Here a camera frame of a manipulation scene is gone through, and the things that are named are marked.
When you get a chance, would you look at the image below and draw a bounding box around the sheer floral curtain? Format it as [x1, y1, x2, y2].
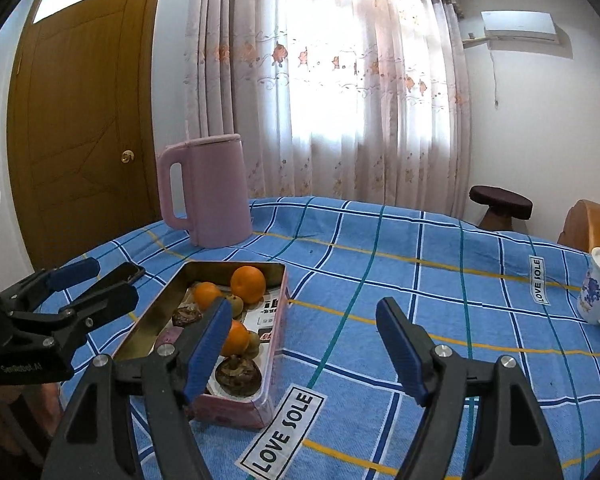
[182, 0, 473, 216]

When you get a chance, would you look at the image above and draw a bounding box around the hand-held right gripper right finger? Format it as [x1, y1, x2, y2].
[375, 296, 566, 480]

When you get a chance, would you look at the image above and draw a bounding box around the printed paper card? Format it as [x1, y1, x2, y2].
[242, 287, 286, 346]

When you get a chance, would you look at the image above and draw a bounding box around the large orange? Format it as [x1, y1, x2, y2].
[230, 265, 267, 305]

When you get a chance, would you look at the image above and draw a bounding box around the wooden chair back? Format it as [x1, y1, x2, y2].
[557, 199, 600, 253]

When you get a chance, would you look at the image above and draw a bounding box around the pink rectangular tin box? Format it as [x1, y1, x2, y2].
[111, 261, 290, 431]

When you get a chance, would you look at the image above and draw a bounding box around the small orange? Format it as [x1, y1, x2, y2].
[221, 320, 251, 358]
[192, 281, 223, 313]

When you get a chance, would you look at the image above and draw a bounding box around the white mug with blue print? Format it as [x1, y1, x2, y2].
[576, 247, 600, 327]

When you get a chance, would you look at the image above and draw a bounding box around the wooden door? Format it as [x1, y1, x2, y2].
[7, 0, 163, 271]

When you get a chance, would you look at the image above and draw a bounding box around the dark mangosteen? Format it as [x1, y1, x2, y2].
[172, 305, 203, 328]

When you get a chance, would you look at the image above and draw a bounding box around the white air conditioner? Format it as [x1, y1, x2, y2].
[481, 10, 558, 43]

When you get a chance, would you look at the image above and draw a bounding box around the air conditioner cable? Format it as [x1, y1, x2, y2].
[489, 44, 501, 108]

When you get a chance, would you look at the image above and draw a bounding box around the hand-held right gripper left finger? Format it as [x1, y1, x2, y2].
[40, 296, 233, 480]

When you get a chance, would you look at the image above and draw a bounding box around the pink electric kettle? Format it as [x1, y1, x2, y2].
[156, 133, 253, 250]

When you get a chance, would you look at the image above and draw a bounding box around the blue plaid tablecloth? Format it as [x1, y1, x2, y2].
[30, 195, 600, 480]

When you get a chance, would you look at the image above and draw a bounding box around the dark round stool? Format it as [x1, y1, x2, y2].
[469, 185, 534, 233]

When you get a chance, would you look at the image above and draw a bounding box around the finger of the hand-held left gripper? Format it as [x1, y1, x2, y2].
[0, 258, 102, 307]
[10, 261, 146, 347]

